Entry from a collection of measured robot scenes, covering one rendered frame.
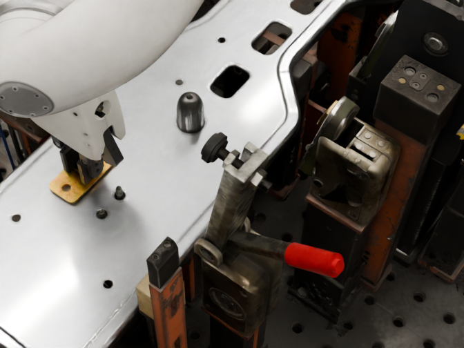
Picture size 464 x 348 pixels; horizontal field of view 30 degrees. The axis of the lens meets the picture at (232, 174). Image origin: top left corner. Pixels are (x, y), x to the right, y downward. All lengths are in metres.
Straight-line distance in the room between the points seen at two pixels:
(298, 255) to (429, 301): 0.51
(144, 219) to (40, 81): 0.31
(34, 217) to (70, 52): 0.34
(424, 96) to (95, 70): 0.38
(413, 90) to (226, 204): 0.26
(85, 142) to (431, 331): 0.60
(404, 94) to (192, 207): 0.26
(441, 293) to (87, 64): 0.75
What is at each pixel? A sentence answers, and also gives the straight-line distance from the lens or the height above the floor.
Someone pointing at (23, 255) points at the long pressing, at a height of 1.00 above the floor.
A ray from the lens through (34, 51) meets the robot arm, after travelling 0.66.
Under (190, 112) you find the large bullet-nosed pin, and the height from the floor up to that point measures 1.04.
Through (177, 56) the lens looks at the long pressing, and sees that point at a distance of 1.07.
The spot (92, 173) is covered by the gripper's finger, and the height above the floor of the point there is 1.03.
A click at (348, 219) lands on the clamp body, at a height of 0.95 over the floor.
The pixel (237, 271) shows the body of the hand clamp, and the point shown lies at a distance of 0.85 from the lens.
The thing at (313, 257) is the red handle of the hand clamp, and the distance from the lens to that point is 0.76.
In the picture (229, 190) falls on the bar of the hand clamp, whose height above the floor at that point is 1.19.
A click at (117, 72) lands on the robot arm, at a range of 0.66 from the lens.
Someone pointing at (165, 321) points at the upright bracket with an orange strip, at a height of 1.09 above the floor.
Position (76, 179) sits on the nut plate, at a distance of 0.96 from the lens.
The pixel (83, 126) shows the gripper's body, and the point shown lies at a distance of 0.83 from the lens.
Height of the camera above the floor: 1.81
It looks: 57 degrees down
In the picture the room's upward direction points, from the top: 2 degrees clockwise
